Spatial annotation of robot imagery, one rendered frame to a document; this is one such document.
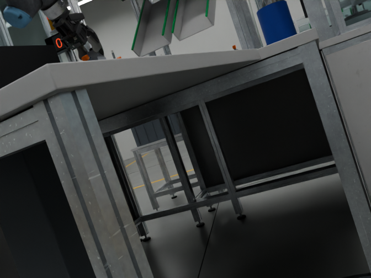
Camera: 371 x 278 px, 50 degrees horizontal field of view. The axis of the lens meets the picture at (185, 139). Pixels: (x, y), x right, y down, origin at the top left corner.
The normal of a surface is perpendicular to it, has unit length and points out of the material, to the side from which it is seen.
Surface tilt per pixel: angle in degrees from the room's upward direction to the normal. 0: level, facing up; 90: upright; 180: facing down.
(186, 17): 45
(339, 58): 90
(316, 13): 90
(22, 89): 90
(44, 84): 90
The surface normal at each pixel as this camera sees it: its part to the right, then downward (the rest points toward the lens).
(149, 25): -0.56, -0.51
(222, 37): -0.16, 0.12
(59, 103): -0.47, 0.22
